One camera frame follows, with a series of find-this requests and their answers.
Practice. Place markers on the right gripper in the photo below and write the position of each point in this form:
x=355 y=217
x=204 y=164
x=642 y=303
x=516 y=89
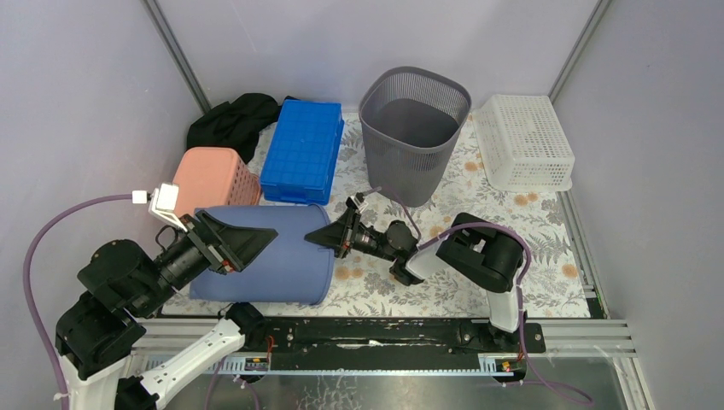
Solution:
x=338 y=235

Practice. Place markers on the black cloth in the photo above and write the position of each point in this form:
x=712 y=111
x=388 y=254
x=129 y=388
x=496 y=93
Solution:
x=235 y=125

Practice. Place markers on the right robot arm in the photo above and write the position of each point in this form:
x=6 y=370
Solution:
x=491 y=256

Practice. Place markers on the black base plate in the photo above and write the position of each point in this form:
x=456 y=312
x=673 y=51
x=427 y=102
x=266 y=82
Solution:
x=366 y=344

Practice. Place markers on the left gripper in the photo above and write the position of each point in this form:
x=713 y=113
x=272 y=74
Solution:
x=210 y=245

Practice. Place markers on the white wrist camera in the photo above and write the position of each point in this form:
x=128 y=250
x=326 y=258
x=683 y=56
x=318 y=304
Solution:
x=161 y=204
x=357 y=202

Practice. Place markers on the floral table mat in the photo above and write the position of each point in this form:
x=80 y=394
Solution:
x=463 y=203

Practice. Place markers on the blue bucket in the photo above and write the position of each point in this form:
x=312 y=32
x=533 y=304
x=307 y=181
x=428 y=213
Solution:
x=290 y=269

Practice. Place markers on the white plastic basket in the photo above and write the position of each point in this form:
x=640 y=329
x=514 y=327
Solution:
x=523 y=145

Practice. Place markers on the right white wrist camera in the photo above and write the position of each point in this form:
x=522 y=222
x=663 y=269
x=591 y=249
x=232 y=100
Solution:
x=357 y=202

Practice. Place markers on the blue divided plastic tray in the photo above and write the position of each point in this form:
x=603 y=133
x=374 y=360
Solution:
x=300 y=163

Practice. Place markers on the pink plastic basket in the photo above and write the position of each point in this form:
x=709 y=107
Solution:
x=214 y=176

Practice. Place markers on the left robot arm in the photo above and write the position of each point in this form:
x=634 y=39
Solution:
x=123 y=286

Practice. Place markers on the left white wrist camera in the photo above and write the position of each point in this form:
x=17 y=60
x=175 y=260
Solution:
x=161 y=204

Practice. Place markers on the grey waste bin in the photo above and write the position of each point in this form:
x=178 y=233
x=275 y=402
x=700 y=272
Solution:
x=410 y=121

